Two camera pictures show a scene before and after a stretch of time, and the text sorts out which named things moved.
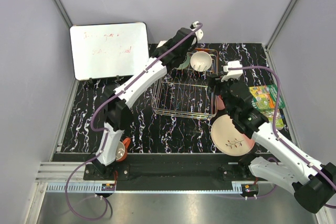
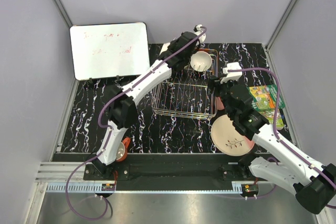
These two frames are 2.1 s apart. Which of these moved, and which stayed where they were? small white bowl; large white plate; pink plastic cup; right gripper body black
Moved: large white plate
Stayed: right gripper body black; small white bowl; pink plastic cup
